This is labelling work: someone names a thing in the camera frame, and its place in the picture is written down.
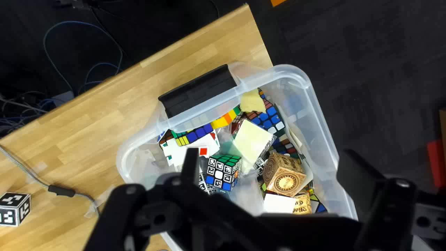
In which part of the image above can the engraved wooden puzzle box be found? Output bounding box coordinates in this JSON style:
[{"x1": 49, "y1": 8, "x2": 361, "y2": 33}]
[{"x1": 261, "y1": 150, "x2": 315, "y2": 199}]

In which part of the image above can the black white marker tag cube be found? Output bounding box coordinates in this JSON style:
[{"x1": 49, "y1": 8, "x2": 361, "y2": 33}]
[{"x1": 0, "y1": 191, "x2": 32, "y2": 228}]

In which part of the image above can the red object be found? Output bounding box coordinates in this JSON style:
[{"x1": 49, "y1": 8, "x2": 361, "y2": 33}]
[{"x1": 425, "y1": 138, "x2": 446, "y2": 191}]

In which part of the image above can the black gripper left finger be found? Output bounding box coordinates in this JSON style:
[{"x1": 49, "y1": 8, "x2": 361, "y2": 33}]
[{"x1": 85, "y1": 146, "x2": 224, "y2": 251}]

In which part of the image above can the blue faced Rubik's cube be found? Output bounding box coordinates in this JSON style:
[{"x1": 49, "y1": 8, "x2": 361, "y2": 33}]
[{"x1": 250, "y1": 104, "x2": 287, "y2": 136}]

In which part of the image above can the grey cable bundle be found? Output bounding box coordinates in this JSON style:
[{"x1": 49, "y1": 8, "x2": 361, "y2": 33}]
[{"x1": 0, "y1": 89, "x2": 75, "y2": 136}]

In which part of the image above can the black box latch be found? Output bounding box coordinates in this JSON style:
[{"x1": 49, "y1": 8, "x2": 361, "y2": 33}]
[{"x1": 158, "y1": 63, "x2": 240, "y2": 118}]

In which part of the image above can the blue yellow Rubik's cube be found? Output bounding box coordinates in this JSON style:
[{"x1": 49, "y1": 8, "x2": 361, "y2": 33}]
[{"x1": 174, "y1": 122, "x2": 215, "y2": 148}]

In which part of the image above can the pale yellow cube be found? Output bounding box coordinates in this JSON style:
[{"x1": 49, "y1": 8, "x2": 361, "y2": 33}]
[{"x1": 230, "y1": 118, "x2": 276, "y2": 164}]

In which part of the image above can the thin blue cable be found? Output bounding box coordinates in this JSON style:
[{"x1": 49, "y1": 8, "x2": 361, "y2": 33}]
[{"x1": 42, "y1": 19, "x2": 125, "y2": 92}]

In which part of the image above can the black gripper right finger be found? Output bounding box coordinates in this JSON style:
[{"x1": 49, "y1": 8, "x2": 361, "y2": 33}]
[{"x1": 337, "y1": 149, "x2": 418, "y2": 251}]

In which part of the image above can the clear plastic storage box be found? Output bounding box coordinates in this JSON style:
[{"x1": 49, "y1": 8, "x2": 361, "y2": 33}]
[{"x1": 116, "y1": 63, "x2": 360, "y2": 251}]

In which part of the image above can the white cube with coloured stickers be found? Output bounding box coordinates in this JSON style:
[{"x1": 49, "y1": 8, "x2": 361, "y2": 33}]
[{"x1": 159, "y1": 131, "x2": 222, "y2": 170}]

